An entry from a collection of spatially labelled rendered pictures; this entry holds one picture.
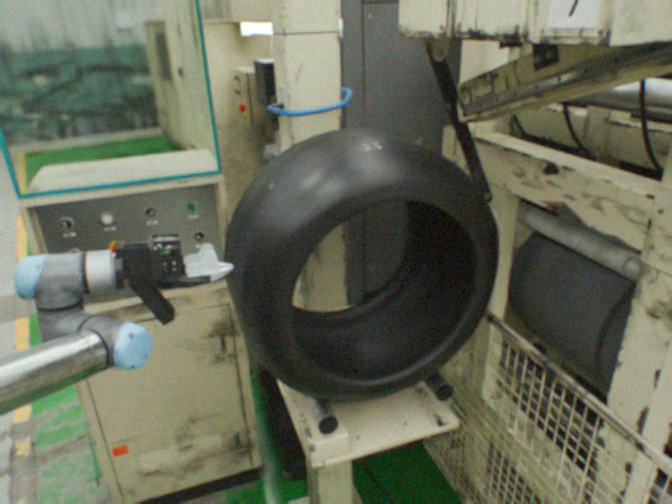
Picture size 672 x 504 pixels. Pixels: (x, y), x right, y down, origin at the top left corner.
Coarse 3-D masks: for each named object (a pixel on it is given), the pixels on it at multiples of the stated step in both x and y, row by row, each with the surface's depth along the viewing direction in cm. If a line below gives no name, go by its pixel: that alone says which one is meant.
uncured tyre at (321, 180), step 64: (256, 192) 100; (320, 192) 88; (384, 192) 90; (448, 192) 95; (256, 256) 90; (448, 256) 128; (256, 320) 94; (320, 320) 130; (384, 320) 134; (448, 320) 122; (320, 384) 102; (384, 384) 108
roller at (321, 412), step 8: (312, 400) 112; (320, 400) 111; (312, 408) 110; (320, 408) 109; (328, 408) 109; (320, 416) 107; (328, 416) 107; (320, 424) 106; (328, 424) 106; (336, 424) 107; (320, 432) 107; (328, 432) 107
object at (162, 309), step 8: (136, 280) 91; (144, 280) 93; (136, 288) 92; (144, 288) 92; (152, 288) 94; (144, 296) 93; (152, 296) 93; (160, 296) 96; (152, 304) 94; (160, 304) 94; (168, 304) 97; (152, 312) 94; (160, 312) 95; (168, 312) 95; (160, 320) 95; (168, 320) 96
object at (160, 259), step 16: (160, 240) 93; (176, 240) 94; (128, 256) 89; (144, 256) 90; (160, 256) 91; (176, 256) 91; (128, 272) 91; (144, 272) 92; (160, 272) 91; (176, 272) 93; (160, 288) 92
